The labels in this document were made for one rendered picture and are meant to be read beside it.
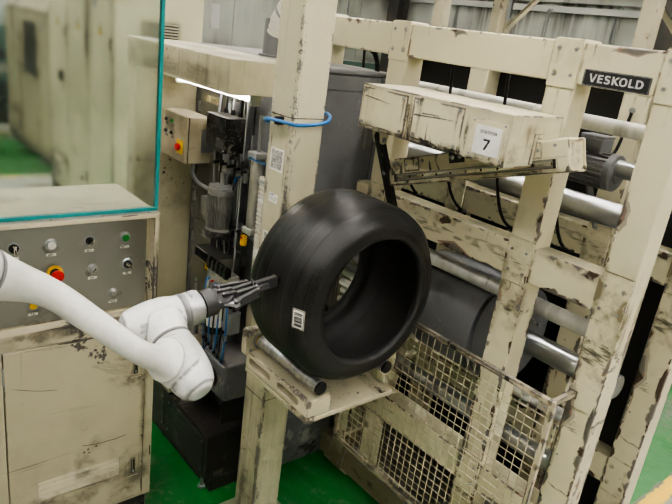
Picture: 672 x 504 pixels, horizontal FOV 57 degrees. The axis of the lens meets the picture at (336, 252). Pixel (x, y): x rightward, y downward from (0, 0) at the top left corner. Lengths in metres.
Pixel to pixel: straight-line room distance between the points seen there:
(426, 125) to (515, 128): 0.30
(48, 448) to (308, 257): 1.23
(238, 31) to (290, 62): 10.23
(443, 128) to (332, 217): 0.42
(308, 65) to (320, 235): 0.56
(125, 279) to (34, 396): 0.48
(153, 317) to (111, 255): 0.73
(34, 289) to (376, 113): 1.21
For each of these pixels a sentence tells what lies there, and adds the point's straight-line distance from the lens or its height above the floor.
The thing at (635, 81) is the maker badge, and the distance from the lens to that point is 1.93.
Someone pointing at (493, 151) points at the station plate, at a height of 1.68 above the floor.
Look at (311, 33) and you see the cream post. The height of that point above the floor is 1.91.
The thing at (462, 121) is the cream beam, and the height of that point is 1.73.
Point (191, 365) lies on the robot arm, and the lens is 1.49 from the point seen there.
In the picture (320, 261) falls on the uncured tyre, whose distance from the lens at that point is 1.71.
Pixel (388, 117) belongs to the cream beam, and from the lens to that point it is 2.05.
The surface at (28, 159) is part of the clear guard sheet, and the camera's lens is 2.07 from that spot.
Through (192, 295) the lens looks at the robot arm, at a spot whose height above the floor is 1.25.
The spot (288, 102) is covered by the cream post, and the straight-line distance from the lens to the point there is 2.02.
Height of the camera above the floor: 1.92
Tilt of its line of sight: 19 degrees down
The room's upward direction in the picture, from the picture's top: 8 degrees clockwise
